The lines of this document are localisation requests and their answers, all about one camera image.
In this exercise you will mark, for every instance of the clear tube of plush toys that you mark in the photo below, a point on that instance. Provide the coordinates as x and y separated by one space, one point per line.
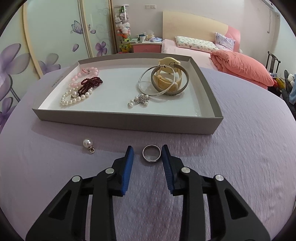
122 28

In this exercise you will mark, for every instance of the yellow wrist watch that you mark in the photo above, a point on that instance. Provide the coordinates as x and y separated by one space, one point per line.
164 76

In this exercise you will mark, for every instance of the folded coral duvet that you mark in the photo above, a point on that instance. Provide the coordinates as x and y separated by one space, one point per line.
242 66

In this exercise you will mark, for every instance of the purple textured table cloth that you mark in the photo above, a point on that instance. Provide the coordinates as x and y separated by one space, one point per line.
253 148

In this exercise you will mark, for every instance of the grey cardboard tray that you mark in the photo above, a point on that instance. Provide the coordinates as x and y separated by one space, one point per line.
194 111

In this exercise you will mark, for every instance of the pearl pendant with gold loop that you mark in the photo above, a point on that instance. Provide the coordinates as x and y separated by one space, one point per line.
88 144

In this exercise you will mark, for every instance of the blue clothes pile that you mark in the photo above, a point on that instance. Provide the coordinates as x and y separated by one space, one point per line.
292 96

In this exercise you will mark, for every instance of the beige and pink headboard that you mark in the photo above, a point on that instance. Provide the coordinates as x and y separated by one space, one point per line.
198 27

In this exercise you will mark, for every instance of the white floral pillow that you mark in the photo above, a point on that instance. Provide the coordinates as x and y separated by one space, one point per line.
195 44

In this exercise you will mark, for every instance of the grey cuff bangle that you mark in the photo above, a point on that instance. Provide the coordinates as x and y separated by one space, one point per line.
184 84

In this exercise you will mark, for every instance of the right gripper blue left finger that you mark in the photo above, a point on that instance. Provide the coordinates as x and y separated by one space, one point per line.
65 216

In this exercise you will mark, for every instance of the bed with pink sheet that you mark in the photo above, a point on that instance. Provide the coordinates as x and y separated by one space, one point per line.
202 59

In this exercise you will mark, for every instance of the wardrobe with purple flowers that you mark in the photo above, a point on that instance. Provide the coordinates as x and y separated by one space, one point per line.
45 36

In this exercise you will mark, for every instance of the purple patterned pillow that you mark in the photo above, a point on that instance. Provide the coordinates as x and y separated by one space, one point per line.
224 43

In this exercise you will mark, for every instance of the thin silver bangle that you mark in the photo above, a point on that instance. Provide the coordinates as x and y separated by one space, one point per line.
149 89

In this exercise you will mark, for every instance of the dark wooden chair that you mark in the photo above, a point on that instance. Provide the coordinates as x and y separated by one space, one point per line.
272 63

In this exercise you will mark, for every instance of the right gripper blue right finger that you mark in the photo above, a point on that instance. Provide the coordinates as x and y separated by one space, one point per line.
231 218

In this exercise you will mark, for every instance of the pink bedside table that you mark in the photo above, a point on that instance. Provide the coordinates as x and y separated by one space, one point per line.
147 47

